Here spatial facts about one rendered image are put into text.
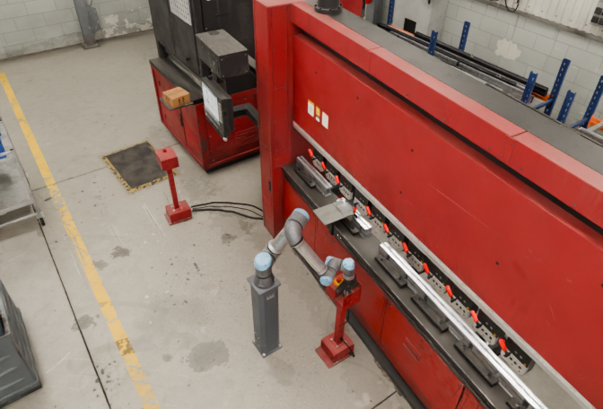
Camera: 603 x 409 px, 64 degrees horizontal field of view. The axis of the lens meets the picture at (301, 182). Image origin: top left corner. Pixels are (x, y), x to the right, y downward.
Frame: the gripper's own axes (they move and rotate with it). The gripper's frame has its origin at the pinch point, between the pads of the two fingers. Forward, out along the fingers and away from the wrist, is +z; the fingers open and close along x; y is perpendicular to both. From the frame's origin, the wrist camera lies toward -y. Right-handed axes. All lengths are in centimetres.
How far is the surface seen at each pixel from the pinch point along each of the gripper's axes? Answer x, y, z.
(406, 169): -5, 41, -97
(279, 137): 137, 34, -43
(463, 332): -73, 31, -21
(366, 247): 18.9, 33.3, -11.6
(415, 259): -27, 34, -40
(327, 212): 54, 24, -25
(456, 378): -85, 16, -2
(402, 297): -29.6, 23.7, -12.2
